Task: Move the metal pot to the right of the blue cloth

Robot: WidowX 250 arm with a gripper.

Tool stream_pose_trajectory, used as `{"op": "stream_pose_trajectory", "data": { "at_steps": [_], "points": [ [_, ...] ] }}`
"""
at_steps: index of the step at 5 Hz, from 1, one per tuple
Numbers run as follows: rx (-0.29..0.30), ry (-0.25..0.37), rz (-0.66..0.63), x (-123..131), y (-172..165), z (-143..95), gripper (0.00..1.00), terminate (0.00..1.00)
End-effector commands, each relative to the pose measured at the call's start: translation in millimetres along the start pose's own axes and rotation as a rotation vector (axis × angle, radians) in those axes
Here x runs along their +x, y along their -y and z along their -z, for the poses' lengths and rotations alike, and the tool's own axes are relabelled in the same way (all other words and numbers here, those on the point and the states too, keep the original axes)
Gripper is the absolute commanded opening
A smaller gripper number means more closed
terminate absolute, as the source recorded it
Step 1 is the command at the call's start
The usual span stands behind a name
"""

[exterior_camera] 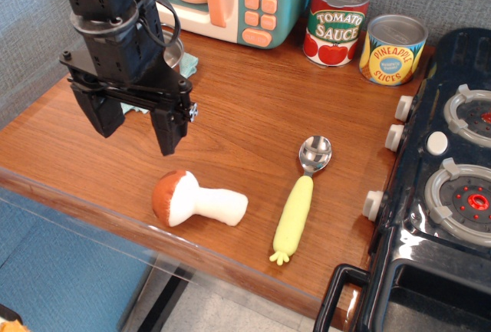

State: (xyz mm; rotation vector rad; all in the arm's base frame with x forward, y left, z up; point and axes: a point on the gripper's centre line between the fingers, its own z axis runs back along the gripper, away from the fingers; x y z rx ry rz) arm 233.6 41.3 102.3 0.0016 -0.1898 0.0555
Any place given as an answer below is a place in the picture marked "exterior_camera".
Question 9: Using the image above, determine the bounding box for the tomato sauce can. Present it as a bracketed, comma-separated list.
[303, 0, 370, 67]

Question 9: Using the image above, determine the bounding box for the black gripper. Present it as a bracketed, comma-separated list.
[61, 0, 198, 156]

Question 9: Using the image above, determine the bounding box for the teal folded towel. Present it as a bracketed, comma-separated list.
[120, 52, 199, 114]

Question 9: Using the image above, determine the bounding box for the plush mushroom toy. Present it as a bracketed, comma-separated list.
[151, 169, 249, 227]

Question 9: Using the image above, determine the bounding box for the pineapple slices can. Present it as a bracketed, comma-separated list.
[359, 14, 428, 86]

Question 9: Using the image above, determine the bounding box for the orange object at corner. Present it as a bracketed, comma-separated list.
[1, 304, 30, 332]

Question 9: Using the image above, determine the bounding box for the small steel pot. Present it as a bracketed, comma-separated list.
[161, 23, 185, 73]

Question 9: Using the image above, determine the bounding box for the spoon with yellow handle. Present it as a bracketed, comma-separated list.
[269, 136, 332, 266]

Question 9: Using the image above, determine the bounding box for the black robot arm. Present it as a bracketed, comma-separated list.
[60, 0, 197, 156]

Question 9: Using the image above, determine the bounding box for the black toy stove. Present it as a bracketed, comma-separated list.
[315, 28, 490, 331]

